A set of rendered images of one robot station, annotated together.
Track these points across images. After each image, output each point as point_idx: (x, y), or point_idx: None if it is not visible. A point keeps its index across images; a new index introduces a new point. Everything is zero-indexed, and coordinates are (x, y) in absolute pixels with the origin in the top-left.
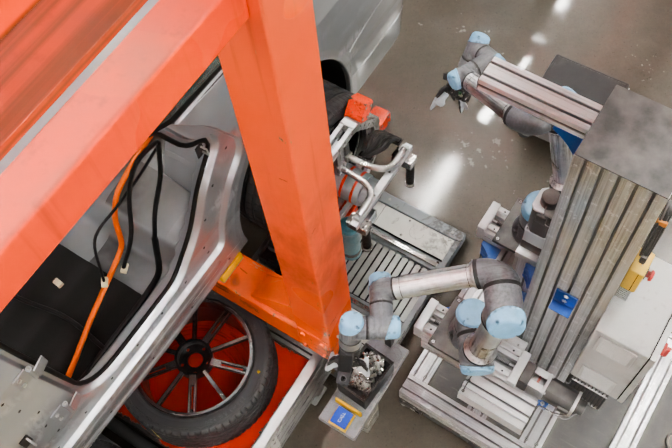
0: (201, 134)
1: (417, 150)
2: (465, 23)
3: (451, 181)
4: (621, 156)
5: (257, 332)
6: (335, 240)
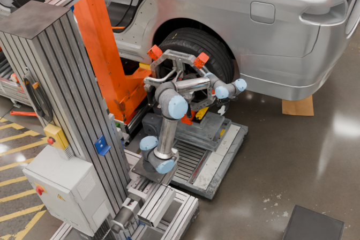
0: None
1: (268, 172)
2: None
3: (250, 190)
4: (23, 13)
5: None
6: (91, 29)
